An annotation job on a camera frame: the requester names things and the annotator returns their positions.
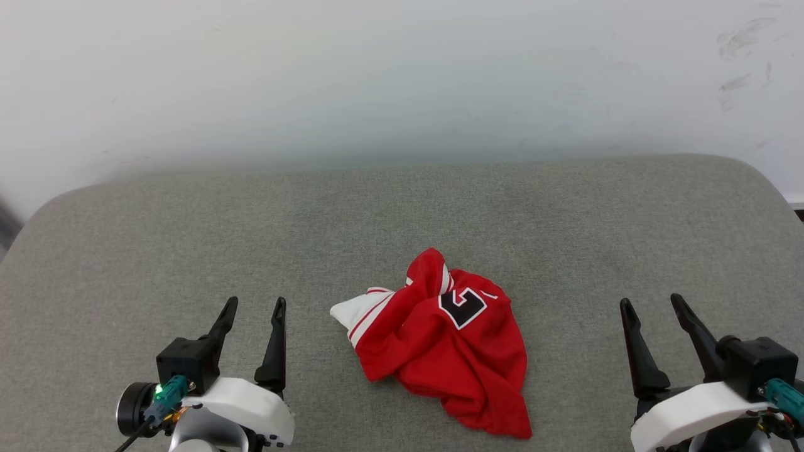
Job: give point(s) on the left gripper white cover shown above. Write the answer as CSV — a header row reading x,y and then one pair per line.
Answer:
x,y
251,405

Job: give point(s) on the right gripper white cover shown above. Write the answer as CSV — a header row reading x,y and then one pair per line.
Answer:
x,y
691,411

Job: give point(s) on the red jersey with white trim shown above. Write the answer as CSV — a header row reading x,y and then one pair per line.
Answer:
x,y
452,358

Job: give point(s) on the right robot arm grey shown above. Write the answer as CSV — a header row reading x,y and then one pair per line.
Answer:
x,y
732,442

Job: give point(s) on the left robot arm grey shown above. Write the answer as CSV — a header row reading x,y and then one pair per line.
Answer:
x,y
201,433

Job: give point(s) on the grey fabric sofa cushion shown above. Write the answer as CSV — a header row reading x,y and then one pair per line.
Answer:
x,y
402,213

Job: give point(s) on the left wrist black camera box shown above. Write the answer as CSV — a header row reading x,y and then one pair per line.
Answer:
x,y
187,364

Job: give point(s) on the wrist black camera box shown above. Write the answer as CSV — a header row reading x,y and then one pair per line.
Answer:
x,y
757,364
187,364

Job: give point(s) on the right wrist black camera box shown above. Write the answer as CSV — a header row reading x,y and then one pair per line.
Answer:
x,y
757,364

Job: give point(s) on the dark wall baseboard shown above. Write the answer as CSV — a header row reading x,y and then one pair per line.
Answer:
x,y
7,226
798,210

